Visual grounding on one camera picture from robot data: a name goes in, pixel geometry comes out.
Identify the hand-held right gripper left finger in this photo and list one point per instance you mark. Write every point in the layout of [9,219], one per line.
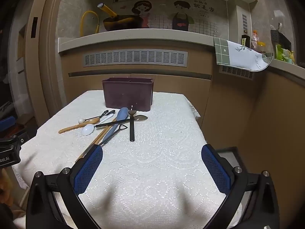
[88,169]

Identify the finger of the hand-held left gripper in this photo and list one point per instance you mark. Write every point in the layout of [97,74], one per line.
[7,122]

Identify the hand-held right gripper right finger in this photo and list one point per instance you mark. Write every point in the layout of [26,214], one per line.
[215,169]

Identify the white plastic spoon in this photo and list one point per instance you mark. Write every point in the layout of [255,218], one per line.
[88,130]

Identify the light wooden spoon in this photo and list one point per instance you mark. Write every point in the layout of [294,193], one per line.
[71,128]

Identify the small spoon with white ball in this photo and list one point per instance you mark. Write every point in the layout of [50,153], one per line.
[81,120]

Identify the purple plastic utensil holder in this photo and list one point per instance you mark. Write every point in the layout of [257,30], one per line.
[128,95]

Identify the white lace tablecloth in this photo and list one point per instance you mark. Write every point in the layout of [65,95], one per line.
[147,171]

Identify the green and white dish towel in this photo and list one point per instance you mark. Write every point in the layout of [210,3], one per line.
[238,54]

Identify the wide grey vent grille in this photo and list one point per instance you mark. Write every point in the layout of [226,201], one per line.
[133,58]

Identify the yellow-rimmed pan lid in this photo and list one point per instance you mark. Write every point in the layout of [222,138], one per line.
[82,22]

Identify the dark bottle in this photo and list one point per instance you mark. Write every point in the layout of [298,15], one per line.
[245,40]

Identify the green plastic items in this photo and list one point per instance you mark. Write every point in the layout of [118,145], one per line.
[284,54]

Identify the orange-capped clear bottle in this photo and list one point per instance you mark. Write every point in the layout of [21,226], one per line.
[255,39]

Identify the beige kitchen counter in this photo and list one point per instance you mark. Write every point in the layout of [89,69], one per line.
[143,37]

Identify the black perforated utensil rack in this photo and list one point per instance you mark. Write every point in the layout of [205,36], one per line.
[283,40]

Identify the grey wall switch panel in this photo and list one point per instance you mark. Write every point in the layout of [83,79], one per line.
[244,21]

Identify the cartoon wall poster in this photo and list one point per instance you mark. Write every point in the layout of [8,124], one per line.
[190,16]

